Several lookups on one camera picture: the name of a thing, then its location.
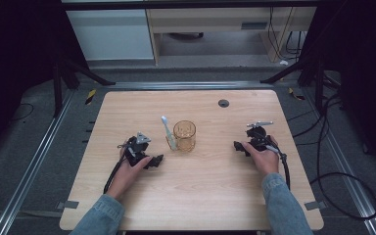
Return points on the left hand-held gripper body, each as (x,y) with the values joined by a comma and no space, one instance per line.
(135,148)

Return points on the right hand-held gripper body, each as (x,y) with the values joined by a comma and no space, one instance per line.
(258,137)

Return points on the white toothbrush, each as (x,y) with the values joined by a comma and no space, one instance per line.
(169,133)

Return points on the amber glass mug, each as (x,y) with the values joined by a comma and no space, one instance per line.
(185,138)

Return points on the person's right hand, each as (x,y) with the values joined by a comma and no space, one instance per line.
(264,161)

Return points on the person's left hand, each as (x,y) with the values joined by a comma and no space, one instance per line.
(125,178)

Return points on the round grey table grommet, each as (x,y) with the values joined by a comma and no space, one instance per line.
(223,103)

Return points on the yellow black tape strip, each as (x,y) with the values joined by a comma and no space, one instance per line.
(90,96)
(296,94)

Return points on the white plug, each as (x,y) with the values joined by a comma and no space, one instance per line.
(284,62)

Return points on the black metal stand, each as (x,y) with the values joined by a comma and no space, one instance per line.
(57,91)
(319,84)

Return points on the grey tape piece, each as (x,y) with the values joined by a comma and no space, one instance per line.
(68,204)
(315,205)

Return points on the grey desk label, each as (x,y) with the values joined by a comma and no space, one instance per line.
(254,25)

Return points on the white cabinet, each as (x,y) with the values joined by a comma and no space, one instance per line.
(111,34)

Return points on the black round base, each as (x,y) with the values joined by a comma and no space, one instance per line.
(186,35)

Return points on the black curtain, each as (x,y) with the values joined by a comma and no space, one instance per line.
(13,65)
(365,81)

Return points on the short aluminium floor rail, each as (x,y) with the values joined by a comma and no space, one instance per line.
(189,85)

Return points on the long aluminium floor rail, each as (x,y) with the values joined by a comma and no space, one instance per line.
(349,182)
(34,166)

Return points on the black metal frame bar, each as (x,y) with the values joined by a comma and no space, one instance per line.
(189,5)

